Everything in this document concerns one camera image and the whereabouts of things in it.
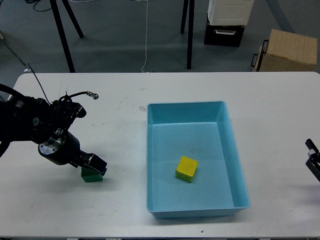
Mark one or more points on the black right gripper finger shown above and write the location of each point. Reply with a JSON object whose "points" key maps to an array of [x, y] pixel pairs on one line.
{"points": [[313, 162]]}

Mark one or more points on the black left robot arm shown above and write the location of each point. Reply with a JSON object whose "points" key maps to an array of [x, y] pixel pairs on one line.
{"points": [[25, 118]]}

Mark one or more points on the thin black cable tie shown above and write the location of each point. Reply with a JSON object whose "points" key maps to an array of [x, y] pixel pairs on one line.
{"points": [[39, 83]]}

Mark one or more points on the black drawer cabinet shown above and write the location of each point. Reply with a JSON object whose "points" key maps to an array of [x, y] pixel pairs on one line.
{"points": [[223, 35]]}

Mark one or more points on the white appliance box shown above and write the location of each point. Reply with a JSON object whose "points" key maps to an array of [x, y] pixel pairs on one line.
{"points": [[229, 12]]}

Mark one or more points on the light blue plastic box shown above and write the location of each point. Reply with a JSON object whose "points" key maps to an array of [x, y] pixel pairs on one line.
{"points": [[201, 131]]}

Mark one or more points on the black right stand legs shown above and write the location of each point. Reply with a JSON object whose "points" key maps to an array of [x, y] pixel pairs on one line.
{"points": [[188, 12]]}

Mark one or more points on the yellow wooden block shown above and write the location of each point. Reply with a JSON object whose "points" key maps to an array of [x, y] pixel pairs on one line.
{"points": [[186, 169]]}

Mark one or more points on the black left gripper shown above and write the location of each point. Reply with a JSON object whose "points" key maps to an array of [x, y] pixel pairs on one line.
{"points": [[66, 150]]}

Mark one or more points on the green wooden block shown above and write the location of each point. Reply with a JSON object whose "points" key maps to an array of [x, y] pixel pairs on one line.
{"points": [[90, 176]]}

